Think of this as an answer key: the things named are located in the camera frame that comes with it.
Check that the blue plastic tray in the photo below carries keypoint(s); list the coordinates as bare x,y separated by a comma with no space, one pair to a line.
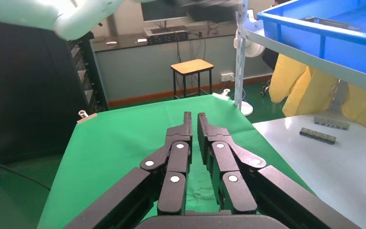
344,50

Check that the green table cloth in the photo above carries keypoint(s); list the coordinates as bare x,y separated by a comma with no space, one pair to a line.
113,148

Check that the large black panel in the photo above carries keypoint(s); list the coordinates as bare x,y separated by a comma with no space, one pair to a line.
28,94

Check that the wooden stool with black legs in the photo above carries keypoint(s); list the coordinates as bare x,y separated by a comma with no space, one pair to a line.
192,66

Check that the stamped sheet metal part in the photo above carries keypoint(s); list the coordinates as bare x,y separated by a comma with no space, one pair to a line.
326,22

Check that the black computer monitor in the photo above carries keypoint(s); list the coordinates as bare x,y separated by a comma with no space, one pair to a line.
162,9

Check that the white standing fan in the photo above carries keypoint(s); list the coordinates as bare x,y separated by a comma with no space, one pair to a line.
252,49

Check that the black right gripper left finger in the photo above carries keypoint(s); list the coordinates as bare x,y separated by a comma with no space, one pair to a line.
178,151

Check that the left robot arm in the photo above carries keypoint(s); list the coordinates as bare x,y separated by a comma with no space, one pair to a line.
60,15

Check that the yellow woven sack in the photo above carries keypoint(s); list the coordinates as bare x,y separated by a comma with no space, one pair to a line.
296,91

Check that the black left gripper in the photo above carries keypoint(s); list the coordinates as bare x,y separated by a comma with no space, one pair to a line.
214,12

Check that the black drawer rack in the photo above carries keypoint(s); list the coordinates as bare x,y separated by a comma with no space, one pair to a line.
85,79

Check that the grey counter with dark top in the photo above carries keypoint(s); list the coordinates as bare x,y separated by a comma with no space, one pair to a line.
132,72

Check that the grey metal connector strip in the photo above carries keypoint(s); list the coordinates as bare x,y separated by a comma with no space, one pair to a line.
331,124
317,136

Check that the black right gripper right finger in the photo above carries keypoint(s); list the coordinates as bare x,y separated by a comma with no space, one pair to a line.
216,148

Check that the small white remote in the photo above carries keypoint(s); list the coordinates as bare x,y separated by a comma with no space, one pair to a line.
142,40
111,43

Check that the silver binder clip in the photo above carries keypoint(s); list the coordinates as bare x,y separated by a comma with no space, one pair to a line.
86,118
222,95

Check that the black office chair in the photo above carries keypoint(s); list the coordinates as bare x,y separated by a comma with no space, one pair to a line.
269,58

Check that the white wall power outlet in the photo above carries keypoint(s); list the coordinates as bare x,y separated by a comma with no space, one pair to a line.
227,76

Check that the black rack device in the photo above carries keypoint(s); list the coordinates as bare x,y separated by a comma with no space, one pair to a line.
167,37

